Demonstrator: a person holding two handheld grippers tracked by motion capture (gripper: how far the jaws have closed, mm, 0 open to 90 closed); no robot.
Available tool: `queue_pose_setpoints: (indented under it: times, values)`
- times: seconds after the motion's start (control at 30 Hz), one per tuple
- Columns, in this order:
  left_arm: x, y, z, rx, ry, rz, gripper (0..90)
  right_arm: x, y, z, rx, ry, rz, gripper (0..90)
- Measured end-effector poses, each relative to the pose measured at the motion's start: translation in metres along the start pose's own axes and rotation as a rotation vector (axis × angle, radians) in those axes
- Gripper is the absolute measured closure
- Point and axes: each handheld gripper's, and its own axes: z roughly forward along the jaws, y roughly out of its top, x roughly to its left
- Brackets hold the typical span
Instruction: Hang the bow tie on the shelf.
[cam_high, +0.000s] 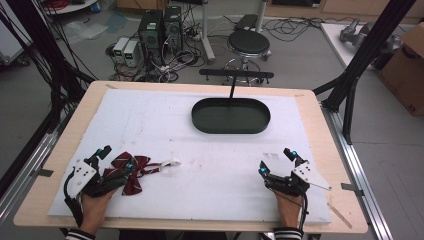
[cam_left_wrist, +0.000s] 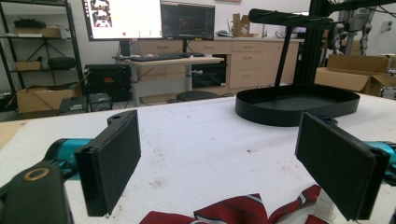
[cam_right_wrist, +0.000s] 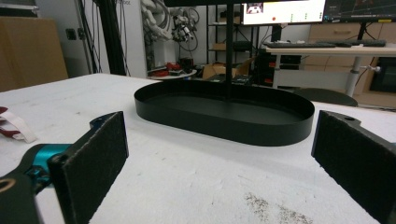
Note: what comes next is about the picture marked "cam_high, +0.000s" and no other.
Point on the grey tape piece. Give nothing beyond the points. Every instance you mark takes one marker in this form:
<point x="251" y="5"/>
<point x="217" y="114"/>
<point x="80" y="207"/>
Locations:
<point x="45" y="172"/>
<point x="352" y="188"/>

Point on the grey wheeled cart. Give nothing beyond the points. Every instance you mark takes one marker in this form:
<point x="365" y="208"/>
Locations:
<point x="10" y="45"/>

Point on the black round stool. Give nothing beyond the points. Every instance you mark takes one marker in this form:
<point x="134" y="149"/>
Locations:
<point x="248" y="43"/>

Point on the person's striped sleeve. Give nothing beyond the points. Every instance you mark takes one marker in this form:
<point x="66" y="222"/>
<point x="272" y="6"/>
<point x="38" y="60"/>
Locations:
<point x="79" y="235"/>
<point x="288" y="234"/>

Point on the person's right hand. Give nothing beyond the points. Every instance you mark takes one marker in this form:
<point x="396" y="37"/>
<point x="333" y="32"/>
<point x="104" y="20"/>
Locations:
<point x="288" y="210"/>

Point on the black flat device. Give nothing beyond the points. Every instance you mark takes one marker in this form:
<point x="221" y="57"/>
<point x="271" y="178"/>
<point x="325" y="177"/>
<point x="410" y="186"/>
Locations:
<point x="246" y="22"/>

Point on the black computer tower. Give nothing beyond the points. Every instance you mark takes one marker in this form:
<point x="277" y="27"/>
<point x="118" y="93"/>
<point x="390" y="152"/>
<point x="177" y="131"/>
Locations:
<point x="150" y="31"/>
<point x="172" y="28"/>

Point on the white round table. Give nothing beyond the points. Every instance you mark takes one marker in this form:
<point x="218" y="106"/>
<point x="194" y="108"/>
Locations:
<point x="68" y="6"/>

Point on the white foam mat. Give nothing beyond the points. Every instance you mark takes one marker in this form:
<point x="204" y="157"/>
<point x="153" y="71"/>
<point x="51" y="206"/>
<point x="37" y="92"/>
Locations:
<point x="200" y="160"/>

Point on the wooden stick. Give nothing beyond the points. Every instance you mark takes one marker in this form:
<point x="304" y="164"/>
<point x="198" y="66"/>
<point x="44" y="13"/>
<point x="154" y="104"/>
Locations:
<point x="340" y="215"/>

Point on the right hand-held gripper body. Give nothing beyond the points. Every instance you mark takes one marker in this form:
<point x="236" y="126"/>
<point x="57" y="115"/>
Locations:
<point x="290" y="185"/>

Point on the white table leg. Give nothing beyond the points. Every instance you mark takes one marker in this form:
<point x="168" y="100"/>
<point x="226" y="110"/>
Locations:
<point x="261" y="15"/>
<point x="206" y="33"/>

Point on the person's left hand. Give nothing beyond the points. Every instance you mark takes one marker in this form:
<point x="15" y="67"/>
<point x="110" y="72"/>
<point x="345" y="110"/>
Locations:
<point x="95" y="210"/>

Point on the black oval tray stand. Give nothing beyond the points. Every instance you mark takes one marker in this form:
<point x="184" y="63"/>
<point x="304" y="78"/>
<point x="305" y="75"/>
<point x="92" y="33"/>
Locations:
<point x="230" y="116"/>

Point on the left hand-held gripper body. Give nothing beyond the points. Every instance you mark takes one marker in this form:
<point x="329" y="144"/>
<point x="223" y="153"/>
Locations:
<point x="81" y="175"/>

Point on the cardboard box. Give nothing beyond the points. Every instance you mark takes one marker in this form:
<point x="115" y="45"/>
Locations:
<point x="405" y="70"/>

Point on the maroon striped bow tie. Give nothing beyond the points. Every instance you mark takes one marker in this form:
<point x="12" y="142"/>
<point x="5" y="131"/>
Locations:
<point x="135" y="185"/>

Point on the white floor board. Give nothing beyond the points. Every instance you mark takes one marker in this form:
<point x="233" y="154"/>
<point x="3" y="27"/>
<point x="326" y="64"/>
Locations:
<point x="336" y="43"/>

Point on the person's left striped sleeve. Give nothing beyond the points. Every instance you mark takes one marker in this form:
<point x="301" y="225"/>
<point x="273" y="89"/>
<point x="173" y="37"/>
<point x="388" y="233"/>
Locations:
<point x="79" y="235"/>

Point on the aluminium frame rail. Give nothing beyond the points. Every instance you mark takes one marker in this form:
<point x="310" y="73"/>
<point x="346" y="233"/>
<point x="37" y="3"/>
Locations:
<point x="361" y="173"/>
<point x="26" y="166"/>

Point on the clear plastic sheet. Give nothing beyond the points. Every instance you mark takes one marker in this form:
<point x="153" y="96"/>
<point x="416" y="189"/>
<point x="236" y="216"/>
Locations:
<point x="85" y="30"/>

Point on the white power supply unit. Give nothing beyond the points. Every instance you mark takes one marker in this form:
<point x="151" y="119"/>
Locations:
<point x="131" y="53"/>
<point x="120" y="50"/>

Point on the person's right striped sleeve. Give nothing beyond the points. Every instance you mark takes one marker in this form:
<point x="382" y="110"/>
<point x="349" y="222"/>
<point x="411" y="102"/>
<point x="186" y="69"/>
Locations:
<point x="288" y="234"/>

